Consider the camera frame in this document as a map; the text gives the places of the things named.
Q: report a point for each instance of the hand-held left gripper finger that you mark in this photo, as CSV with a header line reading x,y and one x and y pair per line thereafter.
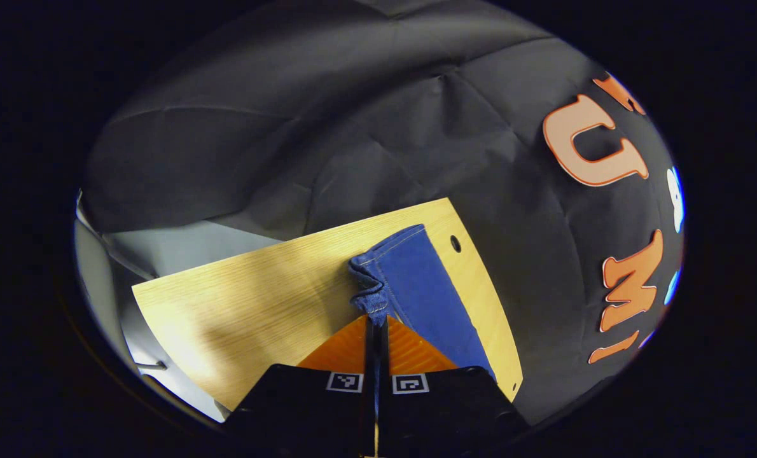
x,y
383,356
371,356

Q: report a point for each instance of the blue denim jeans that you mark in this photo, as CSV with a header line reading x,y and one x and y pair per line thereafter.
x,y
416,286

